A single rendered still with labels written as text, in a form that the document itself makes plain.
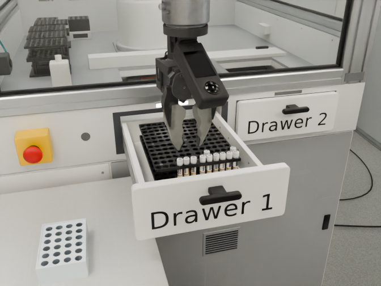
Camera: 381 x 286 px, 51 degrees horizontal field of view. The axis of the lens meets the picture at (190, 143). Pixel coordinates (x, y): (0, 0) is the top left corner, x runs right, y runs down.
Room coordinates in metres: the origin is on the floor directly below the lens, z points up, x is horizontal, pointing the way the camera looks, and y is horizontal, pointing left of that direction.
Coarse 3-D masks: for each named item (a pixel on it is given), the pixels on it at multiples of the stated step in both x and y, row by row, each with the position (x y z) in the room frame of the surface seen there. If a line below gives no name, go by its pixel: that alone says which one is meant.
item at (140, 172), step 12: (132, 120) 0.91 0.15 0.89; (144, 120) 0.91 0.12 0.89; (156, 120) 0.92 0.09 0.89; (216, 120) 0.94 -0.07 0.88; (132, 132) 0.90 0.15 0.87; (228, 132) 0.85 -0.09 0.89; (132, 144) 0.78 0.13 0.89; (240, 144) 0.78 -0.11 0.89; (132, 156) 0.72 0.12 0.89; (144, 156) 0.83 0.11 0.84; (240, 156) 0.77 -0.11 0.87; (252, 156) 0.72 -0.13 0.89; (132, 168) 0.71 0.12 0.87; (144, 168) 0.77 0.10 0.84; (240, 168) 0.77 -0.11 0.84; (132, 180) 0.71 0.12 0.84; (144, 180) 0.63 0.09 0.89
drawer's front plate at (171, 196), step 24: (264, 168) 0.62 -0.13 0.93; (288, 168) 0.62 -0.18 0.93; (144, 192) 0.55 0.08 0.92; (168, 192) 0.57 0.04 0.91; (192, 192) 0.58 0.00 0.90; (240, 192) 0.60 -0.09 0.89; (264, 192) 0.61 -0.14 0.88; (144, 216) 0.55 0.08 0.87; (168, 216) 0.57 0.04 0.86; (240, 216) 0.60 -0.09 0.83; (264, 216) 0.61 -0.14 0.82
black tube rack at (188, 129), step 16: (144, 128) 0.85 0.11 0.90; (160, 128) 0.85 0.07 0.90; (192, 128) 0.85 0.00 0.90; (144, 144) 0.82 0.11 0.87; (160, 144) 0.77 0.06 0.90; (192, 144) 0.77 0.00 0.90; (208, 144) 0.77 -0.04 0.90; (224, 144) 0.77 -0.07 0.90; (160, 160) 0.70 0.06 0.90; (176, 160) 0.70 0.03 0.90; (160, 176) 0.68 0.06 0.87; (176, 176) 0.68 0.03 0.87
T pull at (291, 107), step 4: (292, 104) 0.97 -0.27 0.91; (284, 108) 0.95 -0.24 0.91; (288, 108) 0.94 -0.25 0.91; (292, 108) 0.94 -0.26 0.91; (296, 108) 0.95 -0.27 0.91; (300, 108) 0.95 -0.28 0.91; (304, 108) 0.95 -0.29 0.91; (308, 108) 0.95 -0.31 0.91; (284, 112) 0.93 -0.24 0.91; (288, 112) 0.94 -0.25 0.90; (292, 112) 0.94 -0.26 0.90; (296, 112) 0.94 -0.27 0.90; (300, 112) 0.95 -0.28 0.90
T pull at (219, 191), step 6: (216, 186) 0.58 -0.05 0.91; (222, 186) 0.59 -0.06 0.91; (210, 192) 0.57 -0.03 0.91; (216, 192) 0.57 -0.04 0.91; (222, 192) 0.57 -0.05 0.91; (228, 192) 0.56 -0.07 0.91; (234, 192) 0.56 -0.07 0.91; (204, 198) 0.55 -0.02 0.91; (210, 198) 0.55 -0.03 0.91; (216, 198) 0.55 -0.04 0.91; (222, 198) 0.55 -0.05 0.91; (228, 198) 0.56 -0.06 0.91; (234, 198) 0.56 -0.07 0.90; (240, 198) 0.56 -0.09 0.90; (204, 204) 0.54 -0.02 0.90
